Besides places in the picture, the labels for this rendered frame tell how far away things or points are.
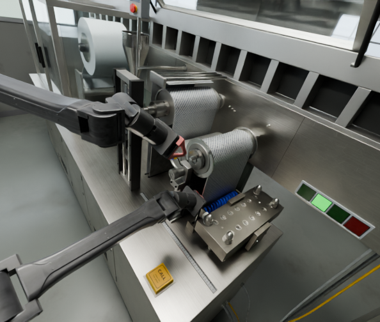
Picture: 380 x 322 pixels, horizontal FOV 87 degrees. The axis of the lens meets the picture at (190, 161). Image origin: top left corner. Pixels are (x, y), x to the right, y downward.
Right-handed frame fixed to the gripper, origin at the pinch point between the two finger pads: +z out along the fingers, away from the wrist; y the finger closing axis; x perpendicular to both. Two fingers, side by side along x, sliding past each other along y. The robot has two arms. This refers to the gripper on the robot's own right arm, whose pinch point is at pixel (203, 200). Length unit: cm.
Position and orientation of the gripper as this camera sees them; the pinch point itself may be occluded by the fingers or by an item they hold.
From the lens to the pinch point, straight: 82.5
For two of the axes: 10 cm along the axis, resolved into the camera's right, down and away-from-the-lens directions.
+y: 6.2, 5.5, -5.6
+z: 5.7, 1.8, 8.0
